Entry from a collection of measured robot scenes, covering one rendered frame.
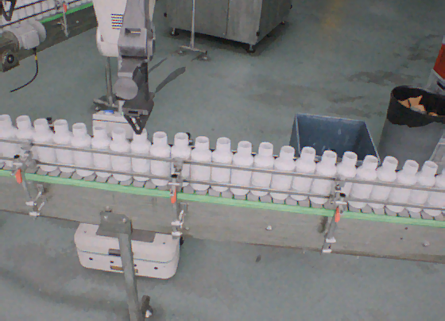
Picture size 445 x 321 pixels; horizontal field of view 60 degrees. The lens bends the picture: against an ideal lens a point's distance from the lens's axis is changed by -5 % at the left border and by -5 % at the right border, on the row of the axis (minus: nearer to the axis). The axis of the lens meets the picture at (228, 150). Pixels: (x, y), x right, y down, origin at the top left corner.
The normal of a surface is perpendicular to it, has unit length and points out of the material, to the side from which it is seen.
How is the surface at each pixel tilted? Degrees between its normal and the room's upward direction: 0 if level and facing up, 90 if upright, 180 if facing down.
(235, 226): 90
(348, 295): 0
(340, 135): 90
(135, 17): 61
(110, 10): 90
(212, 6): 90
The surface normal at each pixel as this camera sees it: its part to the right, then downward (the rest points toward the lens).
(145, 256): -0.08, 0.58
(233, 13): -0.39, 0.51
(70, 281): 0.07, -0.81
